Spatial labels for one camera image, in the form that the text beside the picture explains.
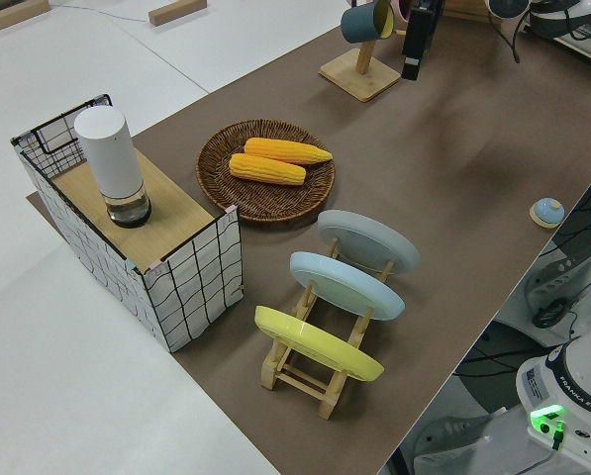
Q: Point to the gray plate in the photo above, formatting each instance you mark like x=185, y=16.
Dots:
x=369, y=237

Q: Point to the light wooden block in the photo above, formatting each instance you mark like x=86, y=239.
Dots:
x=8, y=15
x=176, y=11

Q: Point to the white power strip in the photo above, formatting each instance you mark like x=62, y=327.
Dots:
x=562, y=274

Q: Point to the yellow corn cob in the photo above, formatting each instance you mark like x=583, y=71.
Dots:
x=265, y=169
x=295, y=151

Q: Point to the wooden mug tree stand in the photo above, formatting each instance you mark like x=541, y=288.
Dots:
x=359, y=74

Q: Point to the wooden plate rack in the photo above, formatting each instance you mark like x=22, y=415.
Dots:
x=300, y=383

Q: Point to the pink clip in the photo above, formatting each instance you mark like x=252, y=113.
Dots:
x=155, y=268
x=230, y=212

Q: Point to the brown table mat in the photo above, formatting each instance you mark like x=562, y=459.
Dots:
x=448, y=173

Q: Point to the pink mug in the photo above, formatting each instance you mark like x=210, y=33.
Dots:
x=405, y=9

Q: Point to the light wooden board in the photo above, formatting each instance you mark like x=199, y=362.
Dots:
x=166, y=213

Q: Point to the blue mug with yellow inside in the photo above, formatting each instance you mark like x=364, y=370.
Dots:
x=362, y=22

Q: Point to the yellow plate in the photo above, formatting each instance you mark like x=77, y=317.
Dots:
x=315, y=344

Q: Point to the light blue plate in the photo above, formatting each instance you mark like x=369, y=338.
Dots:
x=344, y=284

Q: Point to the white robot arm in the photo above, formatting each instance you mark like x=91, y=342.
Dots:
x=545, y=25
x=587, y=420

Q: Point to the brown wicker basket tray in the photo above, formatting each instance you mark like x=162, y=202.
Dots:
x=265, y=203

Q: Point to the white cylinder with clear base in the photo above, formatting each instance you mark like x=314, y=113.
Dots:
x=109, y=153

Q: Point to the white grid storage box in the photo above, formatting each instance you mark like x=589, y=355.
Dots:
x=191, y=297

